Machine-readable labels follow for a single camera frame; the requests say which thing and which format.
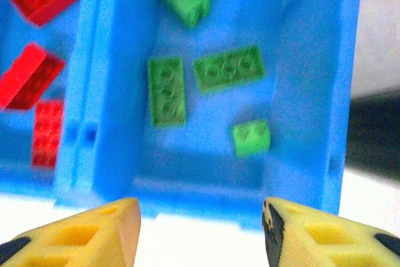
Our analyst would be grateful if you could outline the blue three-compartment bin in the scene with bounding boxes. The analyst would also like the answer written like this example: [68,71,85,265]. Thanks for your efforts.
[0,0,365,230]

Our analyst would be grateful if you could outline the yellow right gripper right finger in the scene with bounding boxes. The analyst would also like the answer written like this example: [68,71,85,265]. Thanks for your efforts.
[261,197,400,267]

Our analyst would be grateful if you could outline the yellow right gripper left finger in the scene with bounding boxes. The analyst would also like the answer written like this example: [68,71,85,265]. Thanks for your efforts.
[0,197,142,267]

